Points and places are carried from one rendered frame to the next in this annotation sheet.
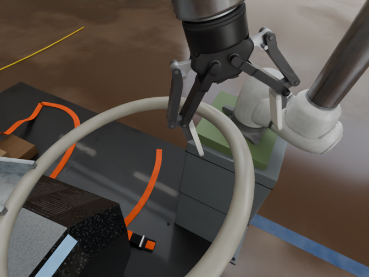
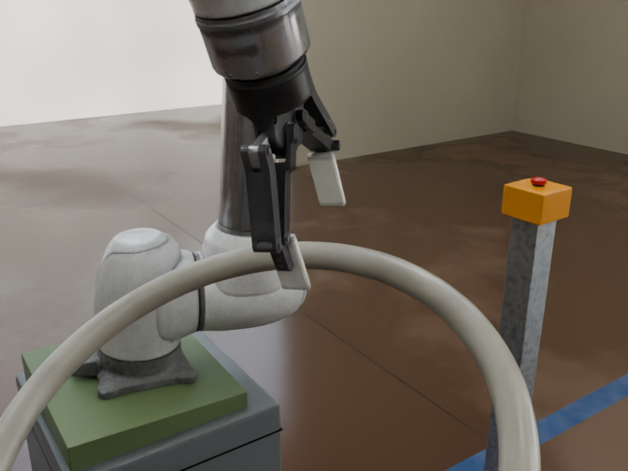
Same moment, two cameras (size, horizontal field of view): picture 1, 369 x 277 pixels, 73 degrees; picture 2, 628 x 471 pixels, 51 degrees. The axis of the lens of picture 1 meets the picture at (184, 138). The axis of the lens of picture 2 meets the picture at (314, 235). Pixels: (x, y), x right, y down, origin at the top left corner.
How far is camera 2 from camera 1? 47 cm
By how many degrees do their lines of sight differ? 51
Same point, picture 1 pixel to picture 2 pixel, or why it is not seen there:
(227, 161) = (179, 447)
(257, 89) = (142, 270)
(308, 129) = (266, 276)
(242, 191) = (406, 264)
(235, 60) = (304, 114)
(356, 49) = not seen: hidden behind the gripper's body
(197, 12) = (292, 55)
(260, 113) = (172, 310)
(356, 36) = not seen: hidden behind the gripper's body
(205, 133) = (94, 432)
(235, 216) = (435, 282)
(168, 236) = not seen: outside the picture
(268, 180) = (267, 416)
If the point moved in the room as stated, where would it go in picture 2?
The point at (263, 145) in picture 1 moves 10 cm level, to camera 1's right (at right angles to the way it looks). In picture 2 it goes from (206, 373) to (240, 351)
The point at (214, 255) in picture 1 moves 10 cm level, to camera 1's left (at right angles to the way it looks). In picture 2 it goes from (473, 316) to (422, 364)
